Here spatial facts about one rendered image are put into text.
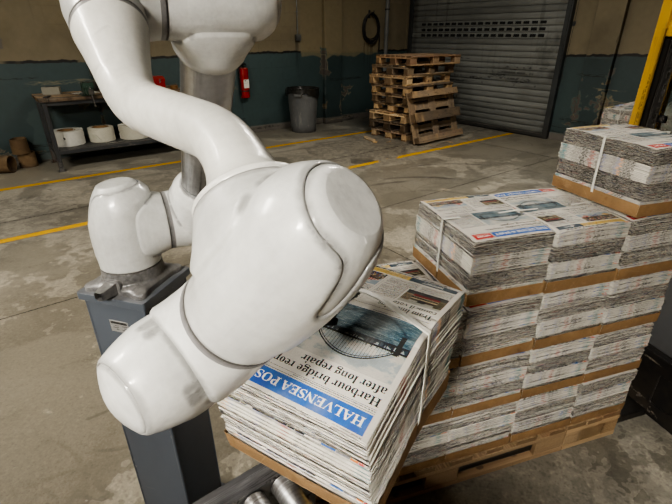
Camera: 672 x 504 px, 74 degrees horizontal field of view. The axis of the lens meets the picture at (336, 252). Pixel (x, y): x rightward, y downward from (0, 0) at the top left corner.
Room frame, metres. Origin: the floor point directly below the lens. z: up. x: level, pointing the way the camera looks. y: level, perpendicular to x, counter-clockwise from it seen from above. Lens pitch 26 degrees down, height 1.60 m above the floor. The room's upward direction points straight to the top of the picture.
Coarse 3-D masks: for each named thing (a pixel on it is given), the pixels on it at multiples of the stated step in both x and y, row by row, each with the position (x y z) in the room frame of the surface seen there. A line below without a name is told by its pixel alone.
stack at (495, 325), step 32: (576, 288) 1.28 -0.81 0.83; (480, 320) 1.17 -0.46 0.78; (512, 320) 1.21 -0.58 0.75; (544, 320) 1.25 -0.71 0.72; (576, 320) 1.29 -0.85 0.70; (480, 352) 1.18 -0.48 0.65; (544, 352) 1.26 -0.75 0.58; (576, 352) 1.31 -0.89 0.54; (448, 384) 1.14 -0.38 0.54; (480, 384) 1.17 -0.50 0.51; (512, 384) 1.22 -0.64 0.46; (544, 384) 1.27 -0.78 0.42; (480, 416) 1.19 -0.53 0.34; (512, 416) 1.23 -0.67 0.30; (544, 416) 1.28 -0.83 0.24; (416, 448) 1.11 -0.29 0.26; (448, 448) 1.15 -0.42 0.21; (512, 448) 1.24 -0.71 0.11; (544, 448) 1.30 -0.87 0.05; (448, 480) 1.16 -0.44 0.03
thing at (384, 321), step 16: (352, 304) 0.63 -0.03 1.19; (368, 304) 0.63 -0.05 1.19; (352, 320) 0.58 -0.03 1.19; (368, 320) 0.58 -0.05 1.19; (384, 320) 0.58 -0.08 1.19; (400, 320) 0.58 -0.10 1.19; (416, 320) 0.58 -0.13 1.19; (432, 320) 0.58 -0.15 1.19; (400, 336) 0.54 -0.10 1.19; (416, 336) 0.54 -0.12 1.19; (432, 336) 0.56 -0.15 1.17; (432, 352) 0.57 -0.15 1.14; (416, 384) 0.53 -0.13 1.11; (416, 400) 0.54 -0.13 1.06; (416, 416) 0.55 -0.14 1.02
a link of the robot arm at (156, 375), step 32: (160, 320) 0.31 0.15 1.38; (128, 352) 0.28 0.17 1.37; (160, 352) 0.28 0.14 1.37; (192, 352) 0.28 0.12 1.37; (128, 384) 0.26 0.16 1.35; (160, 384) 0.27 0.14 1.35; (192, 384) 0.28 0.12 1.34; (224, 384) 0.29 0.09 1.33; (128, 416) 0.26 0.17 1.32; (160, 416) 0.26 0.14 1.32; (192, 416) 0.28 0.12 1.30
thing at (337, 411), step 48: (336, 336) 0.55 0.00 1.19; (384, 336) 0.54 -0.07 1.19; (288, 384) 0.46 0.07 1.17; (336, 384) 0.46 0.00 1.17; (384, 384) 0.45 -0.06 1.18; (240, 432) 0.53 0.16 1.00; (288, 432) 0.46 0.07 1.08; (336, 432) 0.40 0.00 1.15; (384, 432) 0.41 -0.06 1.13; (336, 480) 0.43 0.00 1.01; (384, 480) 0.44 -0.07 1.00
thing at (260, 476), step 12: (252, 468) 0.62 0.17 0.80; (264, 468) 0.62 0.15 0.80; (240, 480) 0.59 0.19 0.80; (252, 480) 0.59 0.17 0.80; (264, 480) 0.59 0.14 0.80; (216, 492) 0.56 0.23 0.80; (228, 492) 0.56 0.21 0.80; (240, 492) 0.56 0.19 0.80; (252, 492) 0.57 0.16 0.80; (264, 492) 0.58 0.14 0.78
